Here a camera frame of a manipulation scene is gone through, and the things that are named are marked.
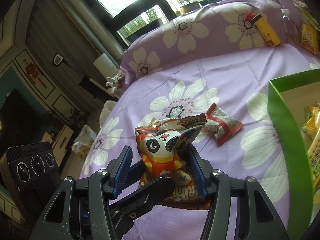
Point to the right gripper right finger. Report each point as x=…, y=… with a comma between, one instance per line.
x=256, y=216

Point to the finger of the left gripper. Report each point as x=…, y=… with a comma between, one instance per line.
x=138, y=203
x=135, y=173

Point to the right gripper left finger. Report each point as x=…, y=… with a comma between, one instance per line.
x=61, y=218

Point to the panda red snack bag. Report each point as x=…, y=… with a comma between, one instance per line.
x=164, y=153

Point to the soda cracker pack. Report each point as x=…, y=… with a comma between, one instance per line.
x=314, y=156

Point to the green yellow corn snack bag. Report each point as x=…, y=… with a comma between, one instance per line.
x=311, y=127

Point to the brown strip snack packet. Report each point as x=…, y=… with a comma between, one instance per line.
x=178, y=123

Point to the red white seed packet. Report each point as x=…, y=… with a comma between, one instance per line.
x=221, y=124

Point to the green white cardboard box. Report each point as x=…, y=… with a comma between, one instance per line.
x=288, y=97

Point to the purple floral sheet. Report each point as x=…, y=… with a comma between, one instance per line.
x=211, y=55

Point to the potted plant on sill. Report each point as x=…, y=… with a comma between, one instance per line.
x=188, y=6

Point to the yellow bear bottle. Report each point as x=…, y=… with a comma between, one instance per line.
x=265, y=30

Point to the yellow drink carton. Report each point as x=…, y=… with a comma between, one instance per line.
x=309, y=39

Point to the clear water bottle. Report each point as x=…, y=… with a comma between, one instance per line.
x=290, y=29

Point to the folded pink yellow blankets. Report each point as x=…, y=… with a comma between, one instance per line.
x=307, y=16

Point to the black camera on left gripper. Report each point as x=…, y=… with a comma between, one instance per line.
x=31, y=176

